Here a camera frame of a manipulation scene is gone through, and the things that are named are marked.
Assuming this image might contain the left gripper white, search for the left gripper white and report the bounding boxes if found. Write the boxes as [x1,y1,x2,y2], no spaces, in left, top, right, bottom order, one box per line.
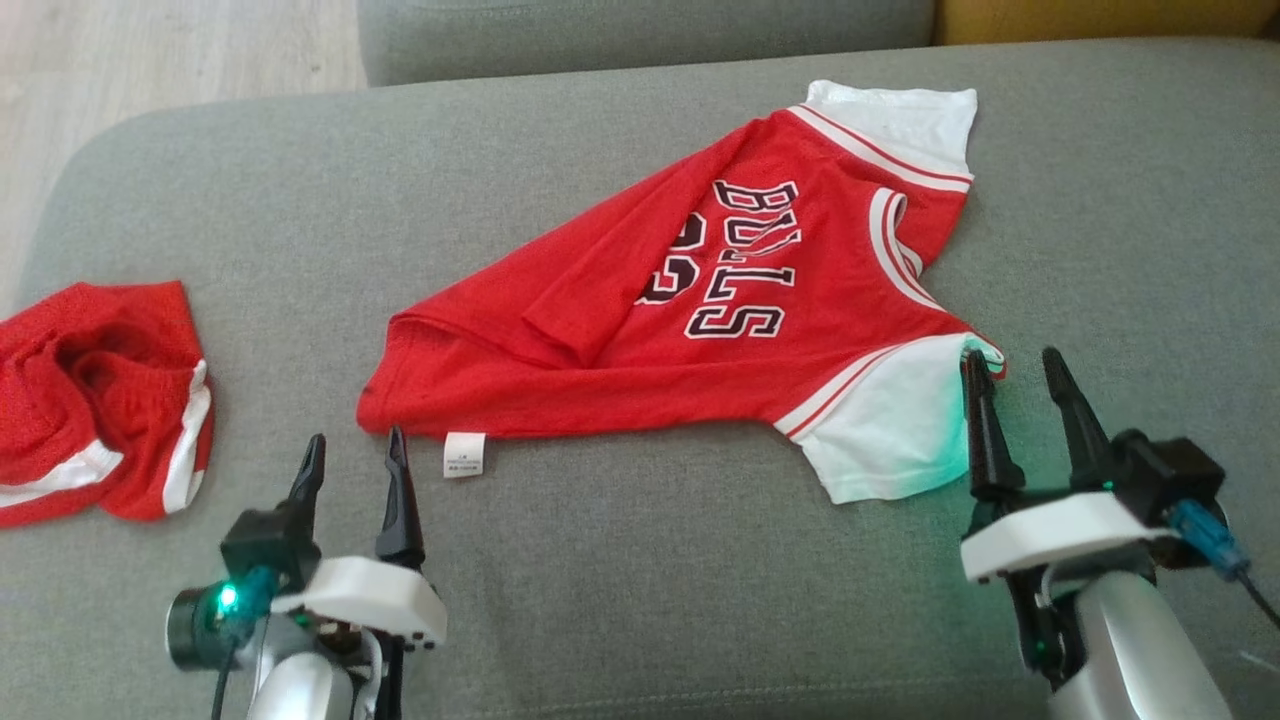
[270,426,448,652]

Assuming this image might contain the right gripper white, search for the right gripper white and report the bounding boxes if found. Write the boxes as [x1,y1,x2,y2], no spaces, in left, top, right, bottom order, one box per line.
[958,346,1183,585]

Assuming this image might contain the red shorts with white stripes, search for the red shorts with white stripes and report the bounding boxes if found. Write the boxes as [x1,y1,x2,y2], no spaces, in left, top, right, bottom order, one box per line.
[0,281,216,530]

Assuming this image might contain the red Bulls basketball jersey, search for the red Bulls basketball jersey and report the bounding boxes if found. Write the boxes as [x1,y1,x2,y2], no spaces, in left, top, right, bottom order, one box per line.
[356,79,1007,506]

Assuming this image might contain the grey sofa seat cushion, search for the grey sofa seat cushion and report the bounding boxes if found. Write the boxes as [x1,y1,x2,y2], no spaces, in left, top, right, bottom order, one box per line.
[0,38,1280,720]

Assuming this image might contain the yellow cushion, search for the yellow cushion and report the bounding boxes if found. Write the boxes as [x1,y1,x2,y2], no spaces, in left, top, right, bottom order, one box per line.
[935,0,1280,47]

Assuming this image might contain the grey sofa back cushion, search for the grey sofa back cushion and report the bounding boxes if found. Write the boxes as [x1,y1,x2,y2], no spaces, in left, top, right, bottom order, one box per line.
[357,0,939,88]

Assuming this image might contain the blue left cable connector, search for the blue left cable connector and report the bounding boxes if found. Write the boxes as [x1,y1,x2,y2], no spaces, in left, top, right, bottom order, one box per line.
[232,565,283,626]

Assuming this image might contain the blue cable connector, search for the blue cable connector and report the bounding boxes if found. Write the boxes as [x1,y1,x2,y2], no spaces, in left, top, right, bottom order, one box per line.
[232,565,283,626]
[1165,498,1252,582]

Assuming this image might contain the blue right cable connector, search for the blue right cable connector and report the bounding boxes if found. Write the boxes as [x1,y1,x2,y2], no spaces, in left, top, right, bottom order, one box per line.
[1165,498,1252,582]

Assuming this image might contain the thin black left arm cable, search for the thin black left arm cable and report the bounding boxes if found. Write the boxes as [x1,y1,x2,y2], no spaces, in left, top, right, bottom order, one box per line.
[208,640,239,720]

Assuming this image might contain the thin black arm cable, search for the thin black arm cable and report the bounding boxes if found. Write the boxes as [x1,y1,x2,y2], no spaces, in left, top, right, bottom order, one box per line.
[1235,568,1280,633]
[208,640,239,720]

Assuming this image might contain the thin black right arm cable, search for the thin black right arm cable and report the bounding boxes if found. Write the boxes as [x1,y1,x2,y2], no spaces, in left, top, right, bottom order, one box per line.
[1235,568,1280,633]

